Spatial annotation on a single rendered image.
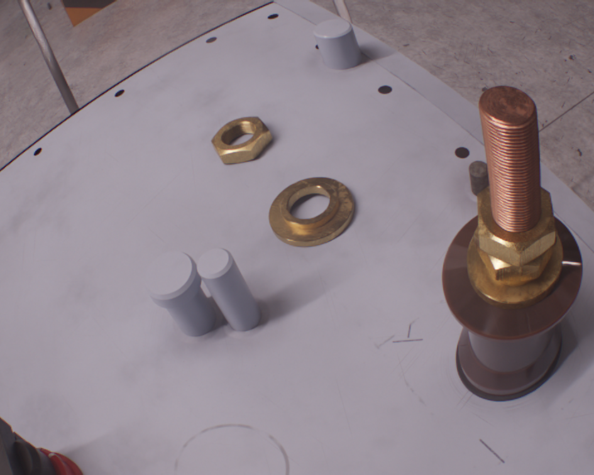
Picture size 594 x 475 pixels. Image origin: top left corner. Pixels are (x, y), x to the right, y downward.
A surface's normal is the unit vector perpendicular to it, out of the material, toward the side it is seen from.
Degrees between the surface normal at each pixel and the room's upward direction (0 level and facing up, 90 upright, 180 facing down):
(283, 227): 0
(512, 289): 0
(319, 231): 0
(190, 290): 90
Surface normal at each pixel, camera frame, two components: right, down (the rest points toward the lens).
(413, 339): -0.26, -0.64
